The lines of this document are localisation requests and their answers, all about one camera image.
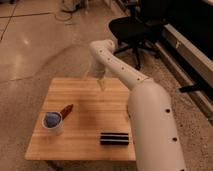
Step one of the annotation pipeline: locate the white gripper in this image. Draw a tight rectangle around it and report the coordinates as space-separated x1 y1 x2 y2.
87 62 106 91

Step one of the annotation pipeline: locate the dark red pepper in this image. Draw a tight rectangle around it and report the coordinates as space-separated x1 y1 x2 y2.
60 104 73 119

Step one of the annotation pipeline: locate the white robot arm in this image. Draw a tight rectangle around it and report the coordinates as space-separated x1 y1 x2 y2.
90 39 187 171

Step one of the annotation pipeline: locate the wooden table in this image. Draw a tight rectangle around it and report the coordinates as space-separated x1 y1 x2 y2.
25 78 135 162

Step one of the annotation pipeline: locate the black striped rectangular block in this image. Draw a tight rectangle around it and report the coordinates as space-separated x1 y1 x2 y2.
100 132 129 145

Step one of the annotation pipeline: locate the white cup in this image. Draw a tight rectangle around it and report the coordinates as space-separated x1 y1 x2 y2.
42 112 63 135

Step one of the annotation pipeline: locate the blue cloth ball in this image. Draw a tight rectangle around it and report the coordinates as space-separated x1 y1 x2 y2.
45 113 61 128

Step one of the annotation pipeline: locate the black office chair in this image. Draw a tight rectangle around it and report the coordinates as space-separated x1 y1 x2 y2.
108 0 170 72

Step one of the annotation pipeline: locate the long white-edged bench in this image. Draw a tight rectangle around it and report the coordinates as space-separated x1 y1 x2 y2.
161 0 213 120

